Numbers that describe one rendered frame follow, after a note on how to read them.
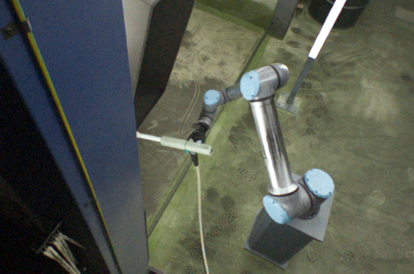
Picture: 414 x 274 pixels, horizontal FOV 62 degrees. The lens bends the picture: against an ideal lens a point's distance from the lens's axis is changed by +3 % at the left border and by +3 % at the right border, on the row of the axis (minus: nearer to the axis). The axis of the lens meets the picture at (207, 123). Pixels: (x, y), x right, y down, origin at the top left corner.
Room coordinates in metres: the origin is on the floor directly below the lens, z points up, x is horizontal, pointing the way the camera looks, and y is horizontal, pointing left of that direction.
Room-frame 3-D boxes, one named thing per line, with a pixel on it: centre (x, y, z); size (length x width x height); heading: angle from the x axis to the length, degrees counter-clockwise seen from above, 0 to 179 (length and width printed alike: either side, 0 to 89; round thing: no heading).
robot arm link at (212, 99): (1.31, 0.00, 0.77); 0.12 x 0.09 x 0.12; 129
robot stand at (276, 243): (0.83, -0.59, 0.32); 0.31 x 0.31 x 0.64; 74
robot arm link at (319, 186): (0.83, -0.58, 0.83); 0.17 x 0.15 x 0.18; 129
